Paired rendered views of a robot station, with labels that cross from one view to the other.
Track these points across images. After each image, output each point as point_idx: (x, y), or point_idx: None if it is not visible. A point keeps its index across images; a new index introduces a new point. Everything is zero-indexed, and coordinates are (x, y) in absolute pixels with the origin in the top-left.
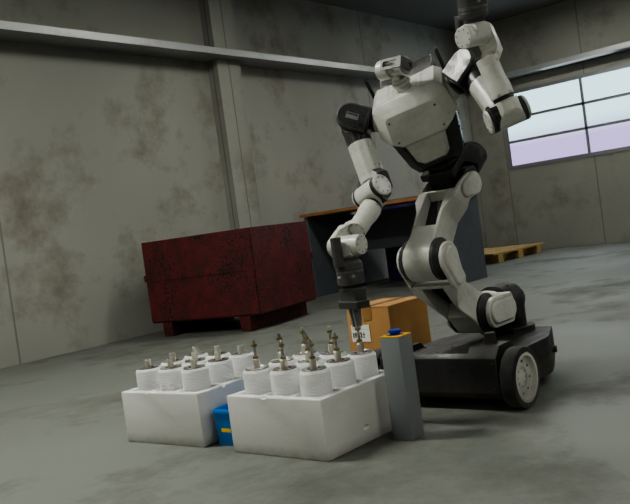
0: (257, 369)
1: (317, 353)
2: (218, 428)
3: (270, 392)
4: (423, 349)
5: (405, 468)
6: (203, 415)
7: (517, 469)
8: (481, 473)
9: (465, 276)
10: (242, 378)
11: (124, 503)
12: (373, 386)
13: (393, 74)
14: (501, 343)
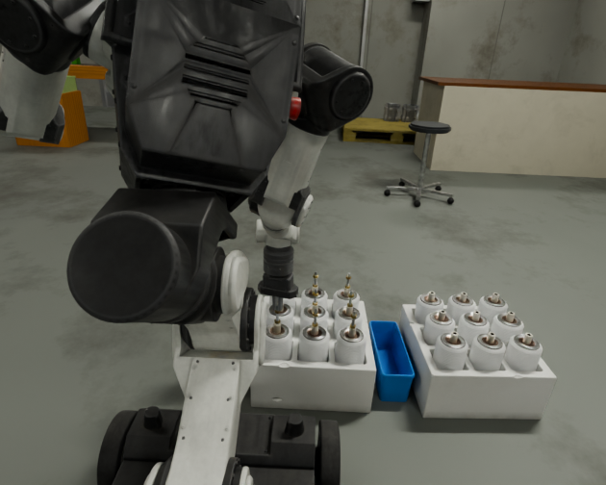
0: (339, 290)
1: (338, 337)
2: (390, 335)
3: (328, 307)
4: (262, 438)
5: None
6: (400, 322)
7: (124, 340)
8: (148, 332)
9: (174, 367)
10: (417, 341)
11: (342, 281)
12: None
13: None
14: (138, 420)
